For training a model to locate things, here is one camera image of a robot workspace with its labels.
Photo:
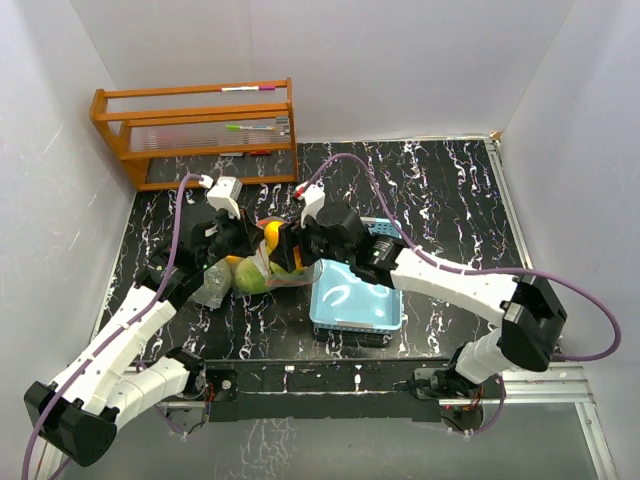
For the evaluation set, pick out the clear orange-zip bag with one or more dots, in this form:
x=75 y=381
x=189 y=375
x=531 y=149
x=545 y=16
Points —
x=264 y=270
x=199 y=296

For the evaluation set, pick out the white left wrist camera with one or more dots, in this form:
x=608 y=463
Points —
x=222 y=194

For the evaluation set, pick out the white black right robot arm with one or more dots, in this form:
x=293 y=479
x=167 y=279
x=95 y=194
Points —
x=525 y=311

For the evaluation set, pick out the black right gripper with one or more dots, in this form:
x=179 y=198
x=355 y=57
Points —
x=284 y=254

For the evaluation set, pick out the light blue plastic basket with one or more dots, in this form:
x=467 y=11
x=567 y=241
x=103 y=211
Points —
x=342 y=301

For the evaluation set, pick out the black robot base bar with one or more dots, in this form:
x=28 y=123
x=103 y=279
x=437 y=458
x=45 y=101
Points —
x=319 y=389

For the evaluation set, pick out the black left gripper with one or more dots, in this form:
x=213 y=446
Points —
x=248 y=231

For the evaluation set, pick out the wooden shelf rack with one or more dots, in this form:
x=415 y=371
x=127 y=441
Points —
x=143 y=125

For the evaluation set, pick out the green cabbage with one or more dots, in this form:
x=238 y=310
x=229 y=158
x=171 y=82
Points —
x=249 y=279

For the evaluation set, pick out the orange yellow mango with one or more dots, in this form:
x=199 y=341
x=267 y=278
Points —
x=271 y=233

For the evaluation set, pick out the green capped marker pen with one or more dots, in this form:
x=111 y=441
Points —
x=237 y=127

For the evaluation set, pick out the yellow starfruit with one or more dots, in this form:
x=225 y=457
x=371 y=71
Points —
x=278 y=270

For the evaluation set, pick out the netted green melon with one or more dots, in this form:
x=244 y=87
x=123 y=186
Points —
x=217 y=283

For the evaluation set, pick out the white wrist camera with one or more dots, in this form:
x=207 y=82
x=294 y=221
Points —
x=313 y=198
x=222 y=194

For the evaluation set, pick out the pink white marker pen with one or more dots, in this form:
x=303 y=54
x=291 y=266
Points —
x=248 y=88

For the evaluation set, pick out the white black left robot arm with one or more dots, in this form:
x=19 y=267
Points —
x=81 y=410

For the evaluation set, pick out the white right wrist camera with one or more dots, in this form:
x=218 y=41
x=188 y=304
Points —
x=313 y=198

